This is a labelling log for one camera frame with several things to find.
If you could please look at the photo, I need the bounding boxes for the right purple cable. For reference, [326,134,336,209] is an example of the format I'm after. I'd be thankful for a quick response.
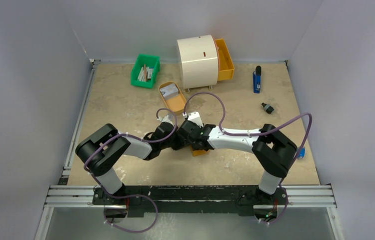
[184,92,314,186]

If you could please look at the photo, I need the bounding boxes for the orange open drawer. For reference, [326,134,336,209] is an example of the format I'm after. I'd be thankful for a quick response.
[215,38,235,82]

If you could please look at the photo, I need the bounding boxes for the orange card holder wallet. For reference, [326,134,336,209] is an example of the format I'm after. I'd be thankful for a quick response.
[190,148,209,157]

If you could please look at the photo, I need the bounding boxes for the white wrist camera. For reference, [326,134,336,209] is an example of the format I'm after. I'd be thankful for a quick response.
[182,111,204,127]
[157,113,177,129]

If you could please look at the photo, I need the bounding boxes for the blue black marker pen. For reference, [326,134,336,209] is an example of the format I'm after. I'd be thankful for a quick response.
[253,65,262,94]

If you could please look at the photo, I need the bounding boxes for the small black knob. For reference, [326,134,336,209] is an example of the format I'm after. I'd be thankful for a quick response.
[261,102,274,114]

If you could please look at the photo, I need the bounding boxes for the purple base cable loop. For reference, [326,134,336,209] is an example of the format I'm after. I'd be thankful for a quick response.
[102,194,161,234]

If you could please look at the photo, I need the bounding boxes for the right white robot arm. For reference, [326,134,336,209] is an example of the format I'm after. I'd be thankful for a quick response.
[177,120,298,204]

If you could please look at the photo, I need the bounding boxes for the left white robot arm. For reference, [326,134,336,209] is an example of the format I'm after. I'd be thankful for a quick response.
[75,121,178,205]

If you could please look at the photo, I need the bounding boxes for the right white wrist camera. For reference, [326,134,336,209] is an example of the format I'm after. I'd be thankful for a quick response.
[182,111,204,127]

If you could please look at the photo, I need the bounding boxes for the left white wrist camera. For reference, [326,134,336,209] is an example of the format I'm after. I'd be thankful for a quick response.
[157,113,177,129]

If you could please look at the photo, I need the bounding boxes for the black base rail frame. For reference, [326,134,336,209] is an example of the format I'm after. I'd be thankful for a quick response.
[44,185,336,219]

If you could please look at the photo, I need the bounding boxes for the silver credit cards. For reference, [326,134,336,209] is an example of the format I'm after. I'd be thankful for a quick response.
[159,83,179,100]

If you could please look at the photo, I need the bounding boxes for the cream round drawer cabinet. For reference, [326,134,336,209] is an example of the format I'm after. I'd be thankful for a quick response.
[176,34,219,92]

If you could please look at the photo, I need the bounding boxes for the green plastic bin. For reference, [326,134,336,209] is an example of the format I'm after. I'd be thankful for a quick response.
[130,54,161,89]

